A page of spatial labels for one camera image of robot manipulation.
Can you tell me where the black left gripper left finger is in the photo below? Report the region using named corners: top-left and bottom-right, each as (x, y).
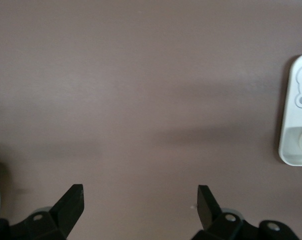
top-left (0, 184), bottom-right (85, 240)

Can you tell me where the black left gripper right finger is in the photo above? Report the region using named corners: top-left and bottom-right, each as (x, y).
top-left (192, 184), bottom-right (299, 240)

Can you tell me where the white plastic cup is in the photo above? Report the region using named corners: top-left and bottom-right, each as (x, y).
top-left (283, 125), bottom-right (302, 158)

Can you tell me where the white tray with bear print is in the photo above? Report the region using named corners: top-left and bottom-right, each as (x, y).
top-left (278, 52), bottom-right (302, 167)

